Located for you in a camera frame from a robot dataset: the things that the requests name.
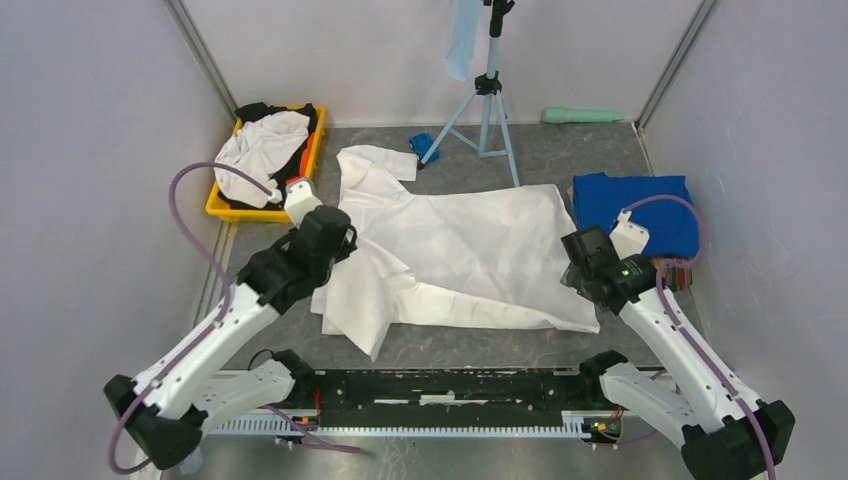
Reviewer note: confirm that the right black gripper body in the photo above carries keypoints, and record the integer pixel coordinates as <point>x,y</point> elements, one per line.
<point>572,277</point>

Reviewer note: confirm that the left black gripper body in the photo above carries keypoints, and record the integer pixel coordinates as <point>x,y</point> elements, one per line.
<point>324,271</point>

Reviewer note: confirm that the white long-sleeve shirt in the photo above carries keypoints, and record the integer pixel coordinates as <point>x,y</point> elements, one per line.
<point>484,260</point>

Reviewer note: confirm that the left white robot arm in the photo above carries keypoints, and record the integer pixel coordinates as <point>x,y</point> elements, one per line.
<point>169,407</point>

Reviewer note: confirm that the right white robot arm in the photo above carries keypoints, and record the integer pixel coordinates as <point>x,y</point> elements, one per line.
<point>722,428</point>

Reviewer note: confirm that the folded plaid shirt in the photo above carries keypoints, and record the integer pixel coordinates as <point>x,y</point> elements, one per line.
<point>676,278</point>

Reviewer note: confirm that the black garment in tray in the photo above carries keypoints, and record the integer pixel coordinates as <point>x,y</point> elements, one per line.
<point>291,175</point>

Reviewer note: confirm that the orange garment in tray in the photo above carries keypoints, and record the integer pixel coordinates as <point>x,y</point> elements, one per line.
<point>306,165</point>

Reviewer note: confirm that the mint green cylinder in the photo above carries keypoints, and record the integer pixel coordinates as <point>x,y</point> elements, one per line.
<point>562,115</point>

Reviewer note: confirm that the light blue music stand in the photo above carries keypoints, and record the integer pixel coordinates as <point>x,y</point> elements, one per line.
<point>494,139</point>

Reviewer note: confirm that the small blue object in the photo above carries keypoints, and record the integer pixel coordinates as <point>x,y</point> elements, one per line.
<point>420,144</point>

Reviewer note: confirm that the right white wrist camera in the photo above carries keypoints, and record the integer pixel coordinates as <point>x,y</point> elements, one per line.
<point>628,238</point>

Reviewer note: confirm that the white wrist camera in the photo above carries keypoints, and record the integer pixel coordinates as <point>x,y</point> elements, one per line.
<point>298,199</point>
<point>628,238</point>

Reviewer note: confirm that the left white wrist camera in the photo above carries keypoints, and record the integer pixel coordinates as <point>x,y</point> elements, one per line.
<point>298,199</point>

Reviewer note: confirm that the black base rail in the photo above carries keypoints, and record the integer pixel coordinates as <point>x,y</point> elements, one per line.
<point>476,398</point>

